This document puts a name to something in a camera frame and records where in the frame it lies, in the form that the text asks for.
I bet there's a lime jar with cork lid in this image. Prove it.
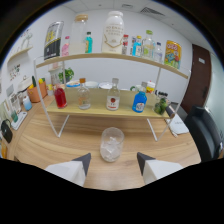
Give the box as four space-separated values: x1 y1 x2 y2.
153 91 176 118

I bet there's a blue liquid bottle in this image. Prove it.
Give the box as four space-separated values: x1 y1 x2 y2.
131 81 148 114

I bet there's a tall glass jar cork lid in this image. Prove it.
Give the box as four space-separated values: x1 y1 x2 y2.
69 13 89 56

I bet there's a brown door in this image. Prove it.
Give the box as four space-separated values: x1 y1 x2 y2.
180 43 213 114

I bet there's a small pink bottle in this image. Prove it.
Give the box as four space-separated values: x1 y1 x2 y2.
61 35 71 57

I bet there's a pale blue plastic bottle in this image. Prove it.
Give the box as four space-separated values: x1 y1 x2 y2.
22 95 33 112

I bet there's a green potted plant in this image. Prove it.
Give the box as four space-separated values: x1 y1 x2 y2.
58 67 75 84

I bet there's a green-cap clear small bottle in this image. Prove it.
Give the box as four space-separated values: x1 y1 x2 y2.
142 29 156 61

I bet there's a small red package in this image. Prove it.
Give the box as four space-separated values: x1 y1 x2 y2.
121 34 130 56

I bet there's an orange-cap clear small bottle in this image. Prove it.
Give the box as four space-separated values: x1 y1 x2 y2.
77 77 92 110

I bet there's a clear bottle red label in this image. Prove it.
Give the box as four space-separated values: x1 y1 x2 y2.
106 77 121 112

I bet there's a wooden wall shelf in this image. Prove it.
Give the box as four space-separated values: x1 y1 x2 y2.
6 45 34 64

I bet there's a white yellow tub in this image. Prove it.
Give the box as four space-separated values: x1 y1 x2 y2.
145 80 156 95

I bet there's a white fabric pouch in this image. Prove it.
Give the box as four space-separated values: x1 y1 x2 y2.
165 113 190 138

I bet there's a white bowl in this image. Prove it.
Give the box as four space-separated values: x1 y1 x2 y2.
84 80 99 89

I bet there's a white tray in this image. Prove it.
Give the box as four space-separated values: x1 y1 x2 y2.
10 110 28 131

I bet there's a black sofa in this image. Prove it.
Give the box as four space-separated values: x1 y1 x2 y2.
184 105 224 163

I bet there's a small teal bottle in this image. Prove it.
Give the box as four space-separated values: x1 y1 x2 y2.
84 31 94 54

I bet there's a large white bottle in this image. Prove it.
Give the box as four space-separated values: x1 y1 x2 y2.
101 10 125 55

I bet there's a black yellow snack bag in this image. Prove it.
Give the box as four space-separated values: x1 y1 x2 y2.
43 21 65 61

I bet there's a small light blue bottle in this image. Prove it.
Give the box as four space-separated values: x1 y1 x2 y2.
132 35 143 58

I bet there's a small red liquid bottle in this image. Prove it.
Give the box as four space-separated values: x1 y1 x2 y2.
53 83 68 110

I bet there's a blue-rim bowl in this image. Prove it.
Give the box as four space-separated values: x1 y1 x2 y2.
65 79 81 89

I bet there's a clear glass with ice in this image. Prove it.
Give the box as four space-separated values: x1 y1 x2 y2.
99 126 125 163

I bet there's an orange pot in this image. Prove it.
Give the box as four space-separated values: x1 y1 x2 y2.
27 81 48 104

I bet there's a two-tier wooden shelf rack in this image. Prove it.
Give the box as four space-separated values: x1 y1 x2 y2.
33 52 192 143

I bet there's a clear bottle blue cap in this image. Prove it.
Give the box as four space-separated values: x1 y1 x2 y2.
153 41 164 64

